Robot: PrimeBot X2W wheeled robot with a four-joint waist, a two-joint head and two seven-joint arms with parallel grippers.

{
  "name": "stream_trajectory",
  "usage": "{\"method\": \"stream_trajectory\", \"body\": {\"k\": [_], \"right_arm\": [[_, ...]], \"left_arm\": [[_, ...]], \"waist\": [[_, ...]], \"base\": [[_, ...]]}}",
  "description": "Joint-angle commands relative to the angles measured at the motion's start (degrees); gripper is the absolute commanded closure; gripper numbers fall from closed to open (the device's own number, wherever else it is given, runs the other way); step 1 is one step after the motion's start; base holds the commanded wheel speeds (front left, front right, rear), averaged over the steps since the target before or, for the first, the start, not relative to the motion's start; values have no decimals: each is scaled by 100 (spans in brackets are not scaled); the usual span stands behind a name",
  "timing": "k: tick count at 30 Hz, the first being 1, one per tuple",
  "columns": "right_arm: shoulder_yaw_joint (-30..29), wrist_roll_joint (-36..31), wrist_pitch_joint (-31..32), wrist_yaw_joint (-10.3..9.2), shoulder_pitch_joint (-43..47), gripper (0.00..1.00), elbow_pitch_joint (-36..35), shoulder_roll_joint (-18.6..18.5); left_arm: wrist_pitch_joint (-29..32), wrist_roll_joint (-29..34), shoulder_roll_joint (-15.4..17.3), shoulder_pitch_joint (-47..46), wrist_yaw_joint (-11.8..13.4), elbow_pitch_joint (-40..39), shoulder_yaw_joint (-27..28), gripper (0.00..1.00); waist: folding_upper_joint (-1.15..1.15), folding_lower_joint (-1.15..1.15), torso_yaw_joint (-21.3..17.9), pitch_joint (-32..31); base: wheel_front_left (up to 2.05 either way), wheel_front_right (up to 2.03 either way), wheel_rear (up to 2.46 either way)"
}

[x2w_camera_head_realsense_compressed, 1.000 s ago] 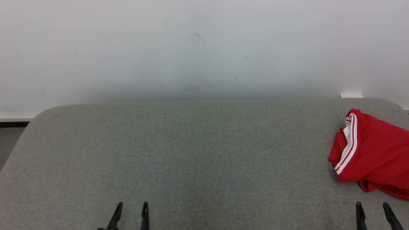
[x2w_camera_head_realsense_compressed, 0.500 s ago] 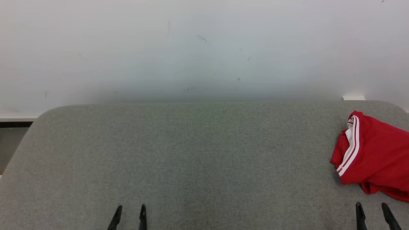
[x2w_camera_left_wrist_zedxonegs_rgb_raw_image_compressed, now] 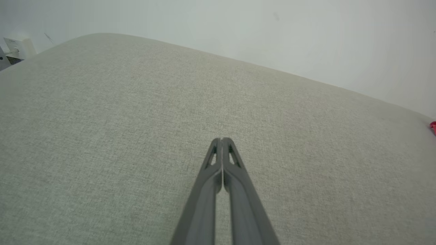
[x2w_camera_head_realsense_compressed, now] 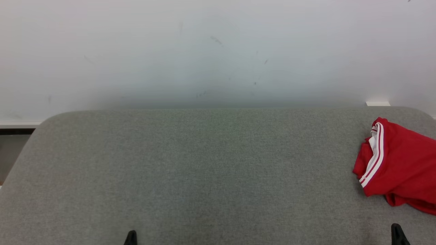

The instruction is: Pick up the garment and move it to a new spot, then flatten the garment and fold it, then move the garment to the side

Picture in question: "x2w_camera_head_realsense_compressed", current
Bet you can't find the grey fabric sofa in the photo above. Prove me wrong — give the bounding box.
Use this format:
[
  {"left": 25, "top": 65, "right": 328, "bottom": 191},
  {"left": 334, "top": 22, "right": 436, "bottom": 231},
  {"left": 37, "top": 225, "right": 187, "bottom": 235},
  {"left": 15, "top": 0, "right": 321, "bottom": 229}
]
[{"left": 0, "top": 106, "right": 436, "bottom": 245}]

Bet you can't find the white skirting board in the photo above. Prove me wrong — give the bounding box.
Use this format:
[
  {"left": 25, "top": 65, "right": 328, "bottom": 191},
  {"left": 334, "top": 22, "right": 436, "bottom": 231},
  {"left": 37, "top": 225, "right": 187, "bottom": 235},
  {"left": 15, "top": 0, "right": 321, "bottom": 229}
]
[{"left": 0, "top": 121, "right": 43, "bottom": 129}]

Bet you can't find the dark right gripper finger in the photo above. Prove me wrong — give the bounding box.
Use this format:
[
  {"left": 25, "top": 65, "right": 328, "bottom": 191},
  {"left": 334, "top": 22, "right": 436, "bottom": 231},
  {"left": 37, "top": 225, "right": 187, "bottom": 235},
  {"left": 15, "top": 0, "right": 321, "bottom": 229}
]
[{"left": 391, "top": 224, "right": 411, "bottom": 245}]

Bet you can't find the red garment with white stripes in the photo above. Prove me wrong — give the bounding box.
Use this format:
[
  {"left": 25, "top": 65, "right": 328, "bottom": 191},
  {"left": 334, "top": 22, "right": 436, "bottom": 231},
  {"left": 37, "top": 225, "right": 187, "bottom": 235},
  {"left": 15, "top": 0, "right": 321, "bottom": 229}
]
[{"left": 353, "top": 117, "right": 436, "bottom": 215}]

